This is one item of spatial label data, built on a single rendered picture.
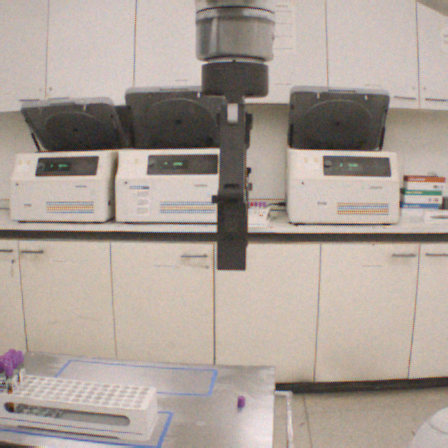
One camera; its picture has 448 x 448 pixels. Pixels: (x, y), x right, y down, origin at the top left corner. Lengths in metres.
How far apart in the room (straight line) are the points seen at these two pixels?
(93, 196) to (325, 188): 1.12
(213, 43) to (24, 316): 2.73
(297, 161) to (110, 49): 1.18
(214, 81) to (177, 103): 2.50
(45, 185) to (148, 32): 0.98
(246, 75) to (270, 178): 2.87
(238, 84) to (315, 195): 2.28
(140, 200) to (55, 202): 0.45
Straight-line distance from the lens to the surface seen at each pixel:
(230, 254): 0.61
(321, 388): 3.21
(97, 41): 3.31
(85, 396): 1.06
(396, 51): 3.28
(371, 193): 2.93
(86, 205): 3.00
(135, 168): 2.96
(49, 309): 3.17
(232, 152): 0.59
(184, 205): 2.91
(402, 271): 3.02
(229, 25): 0.64
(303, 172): 2.90
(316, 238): 2.96
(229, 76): 0.64
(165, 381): 1.27
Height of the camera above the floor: 1.32
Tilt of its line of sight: 8 degrees down
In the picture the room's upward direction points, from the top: straight up
